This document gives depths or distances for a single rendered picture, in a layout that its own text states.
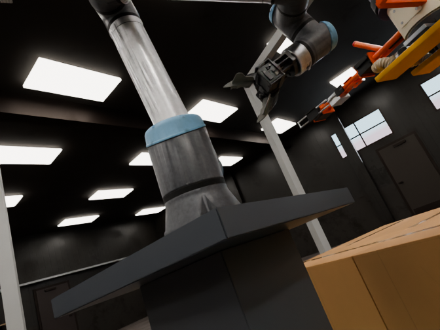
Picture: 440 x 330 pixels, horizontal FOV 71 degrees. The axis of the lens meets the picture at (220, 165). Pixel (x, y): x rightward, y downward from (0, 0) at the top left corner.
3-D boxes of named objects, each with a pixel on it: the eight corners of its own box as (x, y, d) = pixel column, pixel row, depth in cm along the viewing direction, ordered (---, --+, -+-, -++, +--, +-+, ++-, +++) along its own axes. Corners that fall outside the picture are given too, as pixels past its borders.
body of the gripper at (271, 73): (252, 68, 87) (283, 45, 90) (250, 85, 96) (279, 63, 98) (270, 86, 85) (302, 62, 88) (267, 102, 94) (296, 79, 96)
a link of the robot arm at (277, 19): (291, -19, 93) (320, 8, 90) (287, 8, 104) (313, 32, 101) (267, 1, 92) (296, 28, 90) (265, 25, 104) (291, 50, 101)
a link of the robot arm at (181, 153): (153, 197, 65) (131, 122, 69) (173, 203, 82) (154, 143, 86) (221, 172, 65) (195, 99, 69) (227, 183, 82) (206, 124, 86)
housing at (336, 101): (351, 96, 140) (346, 88, 141) (340, 98, 137) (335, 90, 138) (341, 105, 146) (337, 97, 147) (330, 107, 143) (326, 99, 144)
